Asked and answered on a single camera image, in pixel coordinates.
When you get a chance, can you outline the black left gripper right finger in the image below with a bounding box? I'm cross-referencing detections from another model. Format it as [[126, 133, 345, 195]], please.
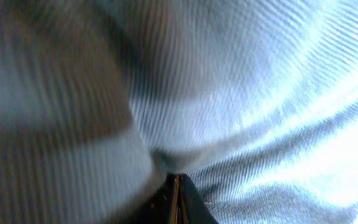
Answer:
[[178, 174, 218, 224]]

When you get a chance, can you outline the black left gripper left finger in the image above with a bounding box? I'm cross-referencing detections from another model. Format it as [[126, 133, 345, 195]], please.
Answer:
[[129, 174, 179, 224]]

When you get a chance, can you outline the blue polo shirt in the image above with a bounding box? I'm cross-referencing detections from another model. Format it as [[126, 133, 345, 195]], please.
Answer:
[[0, 0, 358, 223]]

